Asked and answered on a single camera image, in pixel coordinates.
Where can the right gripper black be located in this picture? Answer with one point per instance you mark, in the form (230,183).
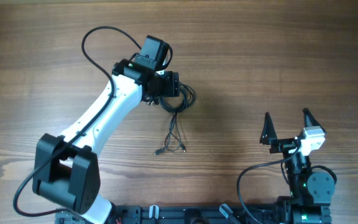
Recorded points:
(270,134)

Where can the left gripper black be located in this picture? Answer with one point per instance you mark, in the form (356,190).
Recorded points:
(170,88)

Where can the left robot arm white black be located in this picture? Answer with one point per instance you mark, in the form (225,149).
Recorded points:
(66,169)

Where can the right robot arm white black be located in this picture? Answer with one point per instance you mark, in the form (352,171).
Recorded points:
(311,187)

